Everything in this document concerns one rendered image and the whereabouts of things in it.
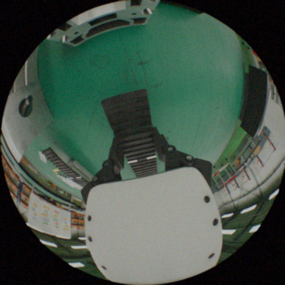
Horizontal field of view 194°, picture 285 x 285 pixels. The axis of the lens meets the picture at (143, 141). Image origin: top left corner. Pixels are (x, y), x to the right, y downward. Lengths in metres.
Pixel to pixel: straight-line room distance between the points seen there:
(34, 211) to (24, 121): 2.83
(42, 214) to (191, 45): 3.17
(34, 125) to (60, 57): 0.11
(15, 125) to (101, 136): 0.15
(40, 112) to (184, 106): 0.25
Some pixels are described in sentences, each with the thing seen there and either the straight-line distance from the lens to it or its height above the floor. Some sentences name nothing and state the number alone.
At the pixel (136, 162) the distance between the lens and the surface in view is 0.15.
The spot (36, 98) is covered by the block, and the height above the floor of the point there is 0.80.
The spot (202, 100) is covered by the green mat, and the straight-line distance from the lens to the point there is 0.18.
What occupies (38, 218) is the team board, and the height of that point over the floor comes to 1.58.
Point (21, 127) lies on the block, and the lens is 0.16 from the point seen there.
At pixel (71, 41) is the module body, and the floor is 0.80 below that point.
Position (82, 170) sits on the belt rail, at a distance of 0.26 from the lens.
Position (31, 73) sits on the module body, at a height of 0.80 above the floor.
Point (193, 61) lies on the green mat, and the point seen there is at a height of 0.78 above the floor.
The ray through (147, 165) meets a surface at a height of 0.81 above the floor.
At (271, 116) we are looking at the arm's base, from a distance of 0.43.
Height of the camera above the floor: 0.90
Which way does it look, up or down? 49 degrees down
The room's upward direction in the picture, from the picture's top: 167 degrees clockwise
